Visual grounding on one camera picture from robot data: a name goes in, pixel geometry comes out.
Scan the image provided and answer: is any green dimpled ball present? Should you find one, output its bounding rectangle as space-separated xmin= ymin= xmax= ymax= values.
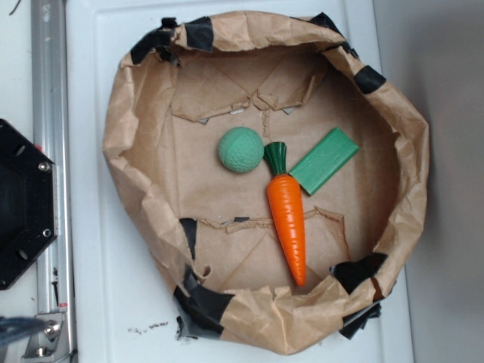
xmin=218 ymin=127 xmax=264 ymax=174

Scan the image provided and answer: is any orange plastic toy carrot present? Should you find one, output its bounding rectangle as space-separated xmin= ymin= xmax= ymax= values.
xmin=263 ymin=141 xmax=306 ymax=287

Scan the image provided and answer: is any brown paper bag tray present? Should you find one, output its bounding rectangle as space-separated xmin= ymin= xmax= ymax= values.
xmin=103 ymin=11 xmax=430 ymax=355

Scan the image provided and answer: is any green rectangular block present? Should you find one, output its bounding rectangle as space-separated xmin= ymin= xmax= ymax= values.
xmin=290 ymin=128 xmax=359 ymax=195

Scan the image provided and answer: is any white plastic tray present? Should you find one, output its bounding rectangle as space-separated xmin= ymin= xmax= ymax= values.
xmin=65 ymin=0 xmax=415 ymax=363

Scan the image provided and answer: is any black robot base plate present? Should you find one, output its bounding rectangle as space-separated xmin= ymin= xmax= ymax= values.
xmin=1 ymin=119 xmax=56 ymax=290

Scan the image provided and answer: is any aluminium extrusion rail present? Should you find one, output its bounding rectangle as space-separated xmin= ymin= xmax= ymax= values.
xmin=31 ymin=1 xmax=78 ymax=362

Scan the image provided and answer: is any metal corner bracket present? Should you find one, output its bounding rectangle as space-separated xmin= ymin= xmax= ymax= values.
xmin=21 ymin=312 xmax=70 ymax=362

